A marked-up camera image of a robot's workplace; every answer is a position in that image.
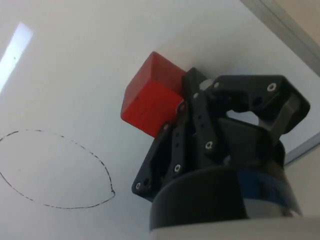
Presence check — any whiteboard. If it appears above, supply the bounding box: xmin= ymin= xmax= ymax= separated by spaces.
xmin=0 ymin=0 xmax=320 ymax=240

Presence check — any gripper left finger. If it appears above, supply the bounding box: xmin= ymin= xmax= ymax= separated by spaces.
xmin=131 ymin=66 xmax=208 ymax=202

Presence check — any red cube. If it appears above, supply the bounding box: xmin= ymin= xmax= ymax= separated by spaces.
xmin=119 ymin=50 xmax=188 ymax=140

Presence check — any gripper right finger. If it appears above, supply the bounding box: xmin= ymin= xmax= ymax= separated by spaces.
xmin=193 ymin=74 xmax=312 ymax=160

